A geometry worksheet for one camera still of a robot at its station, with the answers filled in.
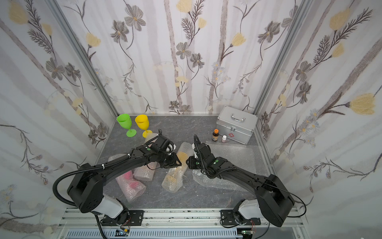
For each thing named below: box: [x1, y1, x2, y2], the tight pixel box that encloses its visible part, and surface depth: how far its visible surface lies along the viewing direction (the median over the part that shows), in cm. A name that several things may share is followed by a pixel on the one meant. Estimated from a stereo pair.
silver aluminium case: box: [216, 105, 259, 145], surface depth 100 cm
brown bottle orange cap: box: [211, 128, 220, 142], surface depth 103 cm
